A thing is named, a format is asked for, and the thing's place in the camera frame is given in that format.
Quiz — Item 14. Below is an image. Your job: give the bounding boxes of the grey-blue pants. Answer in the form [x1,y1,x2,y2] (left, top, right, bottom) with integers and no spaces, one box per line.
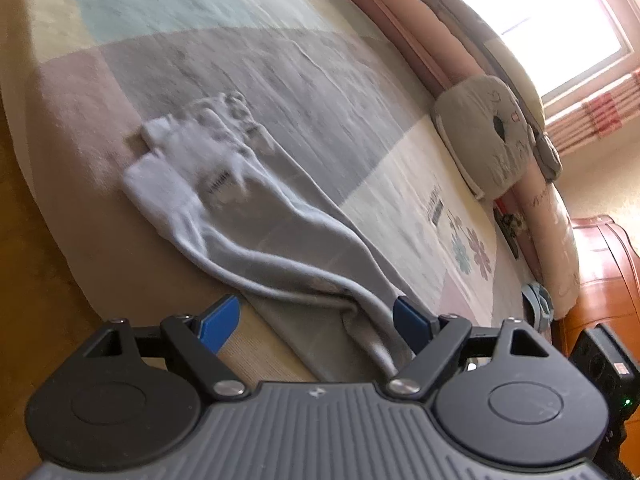
[122,92,412,382]

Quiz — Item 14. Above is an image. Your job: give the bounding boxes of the blue baseball cap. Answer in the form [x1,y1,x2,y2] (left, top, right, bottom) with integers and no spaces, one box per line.
[521,282,554,333]

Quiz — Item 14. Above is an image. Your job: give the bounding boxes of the wooden headboard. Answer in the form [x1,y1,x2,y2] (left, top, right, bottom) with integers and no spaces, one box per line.
[552,214,639,479]

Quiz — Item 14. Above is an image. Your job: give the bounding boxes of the black phone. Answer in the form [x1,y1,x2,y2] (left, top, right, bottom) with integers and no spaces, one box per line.
[494,207,522,259]

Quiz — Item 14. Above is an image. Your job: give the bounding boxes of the folded grey-green cloth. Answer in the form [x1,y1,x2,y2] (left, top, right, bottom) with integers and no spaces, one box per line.
[533,133,563,182]

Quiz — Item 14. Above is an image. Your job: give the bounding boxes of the right pink curtain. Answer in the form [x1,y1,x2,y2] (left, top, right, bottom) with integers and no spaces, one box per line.
[547,70,639,156]

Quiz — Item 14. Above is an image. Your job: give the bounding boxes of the grey cat face cushion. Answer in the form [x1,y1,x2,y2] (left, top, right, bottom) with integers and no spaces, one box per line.
[432,75,533,200]

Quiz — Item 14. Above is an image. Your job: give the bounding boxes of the grey patterned pillow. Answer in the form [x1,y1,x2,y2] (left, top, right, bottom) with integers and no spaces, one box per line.
[421,0,546,133]

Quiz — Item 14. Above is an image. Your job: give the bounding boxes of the patchwork bed sheet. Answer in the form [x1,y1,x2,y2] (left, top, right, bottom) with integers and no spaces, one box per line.
[1,0,532,384]

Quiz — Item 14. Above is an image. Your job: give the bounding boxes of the window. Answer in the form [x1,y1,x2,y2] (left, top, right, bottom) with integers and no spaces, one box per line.
[462,0,639,115]

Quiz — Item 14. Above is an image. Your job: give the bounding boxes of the pink folded quilt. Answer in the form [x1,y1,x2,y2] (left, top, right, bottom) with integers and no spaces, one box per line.
[352,0,580,320]

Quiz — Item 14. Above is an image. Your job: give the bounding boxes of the brown flower hair tie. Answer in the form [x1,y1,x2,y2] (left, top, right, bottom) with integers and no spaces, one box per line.
[502,211,528,236]

